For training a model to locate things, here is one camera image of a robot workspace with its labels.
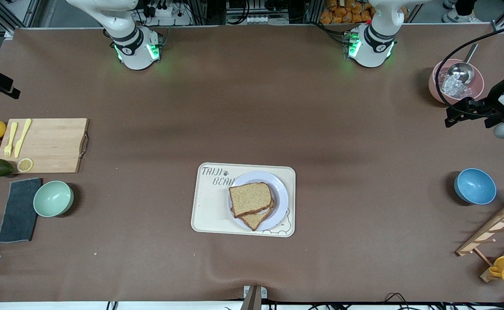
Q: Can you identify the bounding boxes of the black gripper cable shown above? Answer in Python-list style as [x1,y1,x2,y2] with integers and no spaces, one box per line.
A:
[435,21,504,119]

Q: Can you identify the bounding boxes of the brown bread slice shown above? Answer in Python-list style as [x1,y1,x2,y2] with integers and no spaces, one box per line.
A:
[229,182,273,218]
[230,198,275,232]

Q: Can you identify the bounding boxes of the blue bowl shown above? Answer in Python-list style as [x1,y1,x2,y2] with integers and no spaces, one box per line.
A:
[454,168,497,205]

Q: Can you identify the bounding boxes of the yellow plastic knife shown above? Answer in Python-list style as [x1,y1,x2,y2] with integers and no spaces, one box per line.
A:
[14,118,33,158]

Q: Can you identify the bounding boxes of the pink bowl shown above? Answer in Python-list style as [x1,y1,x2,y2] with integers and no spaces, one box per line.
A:
[428,59,485,105]

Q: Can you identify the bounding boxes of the mint green bowl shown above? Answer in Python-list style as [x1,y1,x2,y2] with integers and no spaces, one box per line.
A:
[33,180,75,218]

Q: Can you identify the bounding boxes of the cream tray with bear print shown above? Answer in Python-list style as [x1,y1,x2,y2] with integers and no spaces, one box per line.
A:
[191,162,296,238]

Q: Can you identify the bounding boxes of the white power strip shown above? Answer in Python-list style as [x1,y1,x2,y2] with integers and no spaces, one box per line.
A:
[226,13,290,25]
[142,2,191,26]

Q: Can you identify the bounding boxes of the orange snack packets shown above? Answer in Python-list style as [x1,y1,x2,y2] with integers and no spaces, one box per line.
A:
[320,0,375,24]

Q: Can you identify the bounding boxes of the wooden cutting board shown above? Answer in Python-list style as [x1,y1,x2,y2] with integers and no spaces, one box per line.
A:
[0,118,90,174]

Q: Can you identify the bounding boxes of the person with white sneakers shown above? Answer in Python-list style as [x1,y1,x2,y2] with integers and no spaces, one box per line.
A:
[442,0,482,23]

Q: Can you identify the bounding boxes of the yellow plastic fork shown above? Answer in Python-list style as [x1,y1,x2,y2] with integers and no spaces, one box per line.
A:
[4,122,19,158]

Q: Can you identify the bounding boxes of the white round plate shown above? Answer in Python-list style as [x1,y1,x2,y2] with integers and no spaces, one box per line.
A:
[228,171,289,232]

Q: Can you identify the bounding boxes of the wooden cup rack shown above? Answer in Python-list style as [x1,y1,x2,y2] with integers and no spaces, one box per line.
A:
[456,198,504,283]

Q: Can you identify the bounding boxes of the metal scoop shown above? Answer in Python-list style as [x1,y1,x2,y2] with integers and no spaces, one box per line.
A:
[446,43,479,87]

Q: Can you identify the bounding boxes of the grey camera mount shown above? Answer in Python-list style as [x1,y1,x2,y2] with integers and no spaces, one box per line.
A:
[240,285,268,310]

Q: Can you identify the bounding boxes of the clear plastic ice cubes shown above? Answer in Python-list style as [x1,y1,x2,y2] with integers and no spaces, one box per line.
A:
[439,71,472,97]

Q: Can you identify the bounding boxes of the dark grey cloth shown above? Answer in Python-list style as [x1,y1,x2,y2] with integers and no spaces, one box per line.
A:
[0,177,43,244]

